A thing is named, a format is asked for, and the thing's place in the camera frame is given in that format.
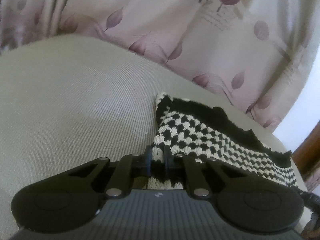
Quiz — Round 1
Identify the black white knitted garment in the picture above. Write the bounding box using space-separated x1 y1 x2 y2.
151 92 297 187

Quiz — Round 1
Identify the brown wooden door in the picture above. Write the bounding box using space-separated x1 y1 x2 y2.
292 123 320 192

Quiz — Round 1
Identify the pink leaf print curtain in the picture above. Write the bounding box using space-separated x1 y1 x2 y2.
1 0 319 131

